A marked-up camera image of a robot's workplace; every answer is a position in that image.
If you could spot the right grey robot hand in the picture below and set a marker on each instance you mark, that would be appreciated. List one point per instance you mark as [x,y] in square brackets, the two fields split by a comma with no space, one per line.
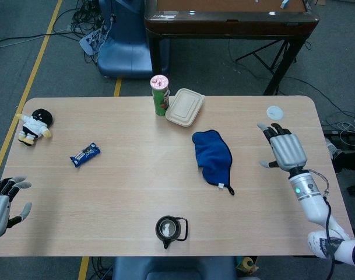
[288,148]

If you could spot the blue robot chassis seat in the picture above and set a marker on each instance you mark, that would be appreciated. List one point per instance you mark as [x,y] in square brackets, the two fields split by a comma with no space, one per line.
[171,268]

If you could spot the blue cloth with black trim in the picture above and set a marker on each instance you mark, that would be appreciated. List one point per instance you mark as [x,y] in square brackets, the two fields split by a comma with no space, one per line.
[212,154]

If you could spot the green Pringles can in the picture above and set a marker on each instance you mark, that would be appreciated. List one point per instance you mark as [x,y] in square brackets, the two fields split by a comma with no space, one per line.
[159,99]

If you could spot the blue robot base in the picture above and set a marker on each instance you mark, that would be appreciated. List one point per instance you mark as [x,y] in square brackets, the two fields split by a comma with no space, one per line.
[124,52]

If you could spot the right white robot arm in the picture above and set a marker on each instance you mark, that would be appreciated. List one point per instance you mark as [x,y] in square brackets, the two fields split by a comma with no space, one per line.
[314,204]

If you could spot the blue Oreo cookie pack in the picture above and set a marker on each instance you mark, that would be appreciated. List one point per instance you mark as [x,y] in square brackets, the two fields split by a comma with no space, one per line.
[85,154]

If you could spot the white table grommet cap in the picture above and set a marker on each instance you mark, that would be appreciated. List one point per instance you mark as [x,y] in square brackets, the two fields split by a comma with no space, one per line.
[274,112]

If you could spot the grey shoe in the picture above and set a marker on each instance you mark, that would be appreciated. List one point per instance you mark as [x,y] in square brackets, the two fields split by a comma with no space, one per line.
[332,147]

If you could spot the yellow tape roll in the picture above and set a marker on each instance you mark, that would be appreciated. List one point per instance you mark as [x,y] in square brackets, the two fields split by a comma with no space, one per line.
[248,265]

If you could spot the black-headed plush doll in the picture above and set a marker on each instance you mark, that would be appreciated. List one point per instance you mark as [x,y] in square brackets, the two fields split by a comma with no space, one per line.
[34,125]

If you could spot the black tripod stand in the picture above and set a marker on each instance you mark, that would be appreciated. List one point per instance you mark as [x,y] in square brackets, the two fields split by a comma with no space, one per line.
[270,58]

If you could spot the beige lidded takeout container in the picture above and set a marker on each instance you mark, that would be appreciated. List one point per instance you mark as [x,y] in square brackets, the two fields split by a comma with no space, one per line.
[184,108]

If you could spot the dark wooden mahjong table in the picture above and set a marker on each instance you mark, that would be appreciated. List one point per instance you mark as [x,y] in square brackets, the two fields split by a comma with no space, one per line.
[232,24]

